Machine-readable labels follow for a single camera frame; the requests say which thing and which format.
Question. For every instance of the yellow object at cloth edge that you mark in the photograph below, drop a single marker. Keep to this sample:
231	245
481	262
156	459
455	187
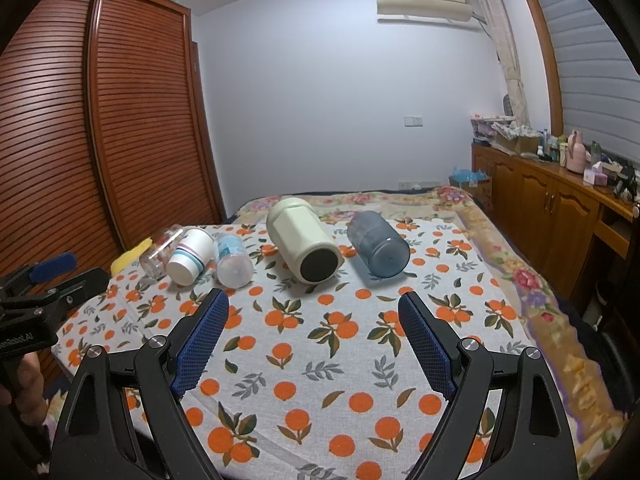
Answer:
128	257

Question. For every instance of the clear plastic cup blue label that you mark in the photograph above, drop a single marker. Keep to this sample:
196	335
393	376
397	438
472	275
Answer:
234	269

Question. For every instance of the orange fruit print cloth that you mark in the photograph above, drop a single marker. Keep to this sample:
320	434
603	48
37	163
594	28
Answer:
320	382

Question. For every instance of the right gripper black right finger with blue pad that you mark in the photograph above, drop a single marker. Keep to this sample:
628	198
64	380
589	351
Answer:
531	438

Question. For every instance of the white wall switch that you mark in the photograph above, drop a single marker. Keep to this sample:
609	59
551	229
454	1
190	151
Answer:
413	121

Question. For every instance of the cream thermos cup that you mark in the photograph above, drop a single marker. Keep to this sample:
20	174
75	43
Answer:
302	241

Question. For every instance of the wooden sideboard cabinet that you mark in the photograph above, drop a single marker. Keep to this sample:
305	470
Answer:
553	217

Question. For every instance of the blue plastic bag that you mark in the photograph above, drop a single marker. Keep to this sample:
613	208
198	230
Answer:
461	176

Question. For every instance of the translucent blue plastic cup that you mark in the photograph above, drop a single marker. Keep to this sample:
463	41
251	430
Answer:
378	244

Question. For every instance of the brown louvered wardrobe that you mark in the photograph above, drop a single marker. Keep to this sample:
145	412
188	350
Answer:
103	131

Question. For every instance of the clear glass cup red print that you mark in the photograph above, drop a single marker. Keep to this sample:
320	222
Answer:
155	259

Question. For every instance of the window roller blind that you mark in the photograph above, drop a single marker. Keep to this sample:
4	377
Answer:
599	85

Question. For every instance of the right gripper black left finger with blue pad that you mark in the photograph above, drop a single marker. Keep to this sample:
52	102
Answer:
122	418

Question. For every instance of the person's left hand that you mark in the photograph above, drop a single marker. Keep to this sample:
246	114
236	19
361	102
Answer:
30	402

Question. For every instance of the white paper cup striped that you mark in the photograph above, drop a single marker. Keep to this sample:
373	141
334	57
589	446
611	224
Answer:
191	257

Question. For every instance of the pink tissue box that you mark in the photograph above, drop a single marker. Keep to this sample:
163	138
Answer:
595	177

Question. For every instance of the floral curtain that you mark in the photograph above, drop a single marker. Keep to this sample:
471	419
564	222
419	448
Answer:
501	34

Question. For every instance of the pink thermos jug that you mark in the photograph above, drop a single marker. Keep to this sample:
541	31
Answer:
575	153

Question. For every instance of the floral bed quilt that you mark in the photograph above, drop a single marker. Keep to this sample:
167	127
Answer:
595	424

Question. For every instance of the cardboard box with clutter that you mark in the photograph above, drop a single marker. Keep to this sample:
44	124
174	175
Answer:
513	139

